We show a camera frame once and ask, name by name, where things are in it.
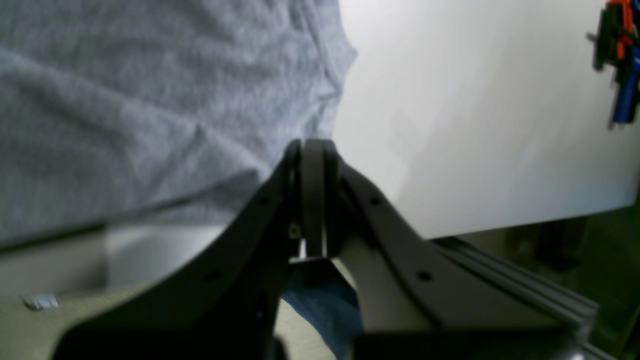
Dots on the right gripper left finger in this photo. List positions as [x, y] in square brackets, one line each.
[220, 306]

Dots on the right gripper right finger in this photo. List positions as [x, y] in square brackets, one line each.
[414, 301]

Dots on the grey T-shirt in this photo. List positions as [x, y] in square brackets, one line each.
[164, 111]

